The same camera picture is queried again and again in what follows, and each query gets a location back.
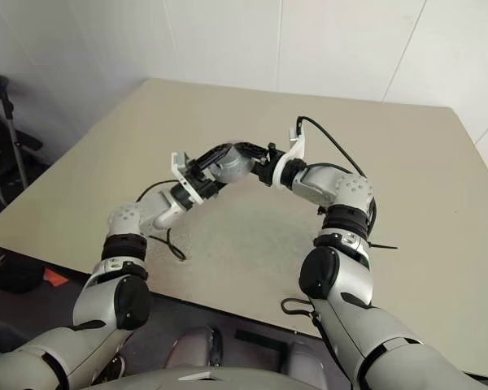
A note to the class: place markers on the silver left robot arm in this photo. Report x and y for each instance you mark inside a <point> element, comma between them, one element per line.
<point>118,252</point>

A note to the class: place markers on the black shoe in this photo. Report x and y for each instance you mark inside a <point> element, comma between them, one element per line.
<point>116,365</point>

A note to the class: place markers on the grey rounded robot leg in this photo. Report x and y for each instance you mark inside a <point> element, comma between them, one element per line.
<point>195,347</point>
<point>305,359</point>

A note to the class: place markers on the grey robot torso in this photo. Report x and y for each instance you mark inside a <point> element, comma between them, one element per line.
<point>187,380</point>

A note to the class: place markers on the red floor scrap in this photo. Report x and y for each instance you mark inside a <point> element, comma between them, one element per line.
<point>55,277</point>

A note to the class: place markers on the black bag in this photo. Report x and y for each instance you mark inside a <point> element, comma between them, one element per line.
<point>10,276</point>

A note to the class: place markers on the black folding frame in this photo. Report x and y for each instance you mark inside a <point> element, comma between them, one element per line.
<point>24,146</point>

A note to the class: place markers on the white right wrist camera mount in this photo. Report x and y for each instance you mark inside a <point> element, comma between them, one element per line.
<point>294,152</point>

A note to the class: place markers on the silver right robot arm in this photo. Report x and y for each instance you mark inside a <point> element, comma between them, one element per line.
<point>341,260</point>

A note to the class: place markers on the black table crossbar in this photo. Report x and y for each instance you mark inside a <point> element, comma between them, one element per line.
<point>260,341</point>

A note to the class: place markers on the motor stator with copper windings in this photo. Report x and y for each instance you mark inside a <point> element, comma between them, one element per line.
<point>233,166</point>

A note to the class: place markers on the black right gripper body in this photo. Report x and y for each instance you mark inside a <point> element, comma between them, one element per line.
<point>268,168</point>

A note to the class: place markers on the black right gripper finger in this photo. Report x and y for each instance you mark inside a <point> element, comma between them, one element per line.
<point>252,149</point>

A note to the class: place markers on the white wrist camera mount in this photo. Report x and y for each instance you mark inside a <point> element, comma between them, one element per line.
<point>187,178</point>
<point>294,152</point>

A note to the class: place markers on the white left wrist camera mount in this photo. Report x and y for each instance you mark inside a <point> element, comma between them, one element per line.
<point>187,178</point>

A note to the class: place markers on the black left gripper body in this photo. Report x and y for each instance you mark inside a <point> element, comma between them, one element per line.
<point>205,185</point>

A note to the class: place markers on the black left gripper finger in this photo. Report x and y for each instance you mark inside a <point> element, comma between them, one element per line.
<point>211,156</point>

